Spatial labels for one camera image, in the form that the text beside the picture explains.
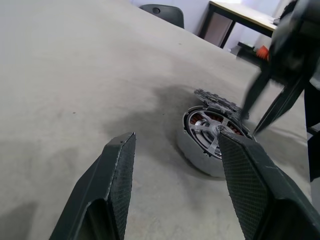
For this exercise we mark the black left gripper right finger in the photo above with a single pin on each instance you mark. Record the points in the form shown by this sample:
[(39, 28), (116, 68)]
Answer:
[(255, 190)]

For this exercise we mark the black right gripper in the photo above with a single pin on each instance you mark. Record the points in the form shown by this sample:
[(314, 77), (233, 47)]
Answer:
[(292, 45)]

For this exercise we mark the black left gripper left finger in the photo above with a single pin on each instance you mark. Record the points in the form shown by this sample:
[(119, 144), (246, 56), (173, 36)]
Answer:
[(100, 195)]

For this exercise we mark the grey motor housing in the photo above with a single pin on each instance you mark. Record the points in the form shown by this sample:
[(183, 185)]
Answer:
[(200, 163)]

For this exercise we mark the orange stool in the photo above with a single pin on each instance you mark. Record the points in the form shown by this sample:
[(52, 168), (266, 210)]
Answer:
[(262, 52)]

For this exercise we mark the grey folding chair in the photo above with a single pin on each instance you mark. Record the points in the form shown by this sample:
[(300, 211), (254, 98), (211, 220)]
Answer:
[(170, 12)]

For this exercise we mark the desk with black frame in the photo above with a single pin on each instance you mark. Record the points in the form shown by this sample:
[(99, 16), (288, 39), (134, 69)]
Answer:
[(245, 13)]

